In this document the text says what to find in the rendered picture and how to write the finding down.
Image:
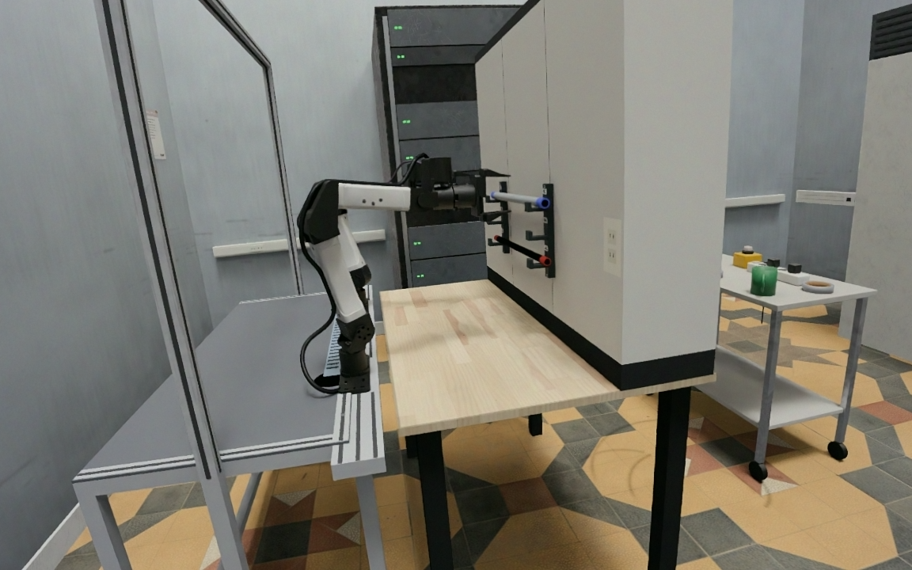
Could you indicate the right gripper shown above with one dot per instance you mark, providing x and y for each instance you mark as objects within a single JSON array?
[{"x": 470, "y": 195}]

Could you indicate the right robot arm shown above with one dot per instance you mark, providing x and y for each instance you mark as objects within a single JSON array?
[{"x": 355, "y": 324}]

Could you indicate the black bar with red end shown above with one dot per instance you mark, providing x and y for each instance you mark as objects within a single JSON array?
[{"x": 538, "y": 257}]

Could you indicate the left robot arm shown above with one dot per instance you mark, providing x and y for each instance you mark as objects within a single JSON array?
[{"x": 359, "y": 271}]

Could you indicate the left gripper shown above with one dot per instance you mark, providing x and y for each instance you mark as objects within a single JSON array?
[{"x": 456, "y": 173}]

